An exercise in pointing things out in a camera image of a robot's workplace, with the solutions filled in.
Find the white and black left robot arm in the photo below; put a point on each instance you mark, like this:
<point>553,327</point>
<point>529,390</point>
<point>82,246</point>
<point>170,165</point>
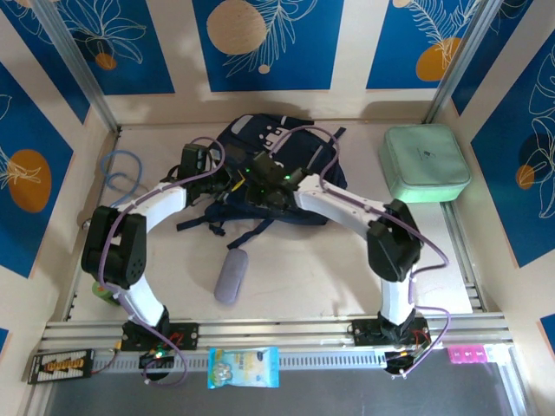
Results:
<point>117,247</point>

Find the aluminium frame post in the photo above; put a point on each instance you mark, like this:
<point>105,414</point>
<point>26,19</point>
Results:
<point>82,73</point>
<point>459,69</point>

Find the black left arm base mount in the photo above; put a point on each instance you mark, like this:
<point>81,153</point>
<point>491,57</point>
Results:
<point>186,336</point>

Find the black power distribution board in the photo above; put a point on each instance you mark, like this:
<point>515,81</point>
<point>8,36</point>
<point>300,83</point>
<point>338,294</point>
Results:
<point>60,366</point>

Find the navy blue backpack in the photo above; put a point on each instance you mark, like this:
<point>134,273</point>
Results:
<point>303,147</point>

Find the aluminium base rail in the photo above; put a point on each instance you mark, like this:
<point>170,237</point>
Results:
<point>303,331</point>

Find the light blue snack packet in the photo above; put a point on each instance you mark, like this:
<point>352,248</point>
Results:
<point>243,367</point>

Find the green bottle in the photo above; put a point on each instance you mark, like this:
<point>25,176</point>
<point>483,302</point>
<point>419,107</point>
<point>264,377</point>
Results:
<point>104,294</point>

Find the purple glasses case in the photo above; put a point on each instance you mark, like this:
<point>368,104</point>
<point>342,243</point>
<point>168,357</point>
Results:
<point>232,277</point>

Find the small metal knob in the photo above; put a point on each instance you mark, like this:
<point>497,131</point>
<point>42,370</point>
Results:
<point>86,224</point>

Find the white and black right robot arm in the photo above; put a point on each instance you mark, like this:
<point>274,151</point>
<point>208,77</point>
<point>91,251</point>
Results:
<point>392,242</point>

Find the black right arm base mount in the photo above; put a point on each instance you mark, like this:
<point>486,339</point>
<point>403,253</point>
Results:
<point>368,331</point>

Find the mint green zip case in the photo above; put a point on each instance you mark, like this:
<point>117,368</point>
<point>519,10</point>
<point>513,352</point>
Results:
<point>422,162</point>

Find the pink pill box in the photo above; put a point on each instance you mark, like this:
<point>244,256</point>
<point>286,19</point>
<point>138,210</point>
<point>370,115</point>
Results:
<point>467,354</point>

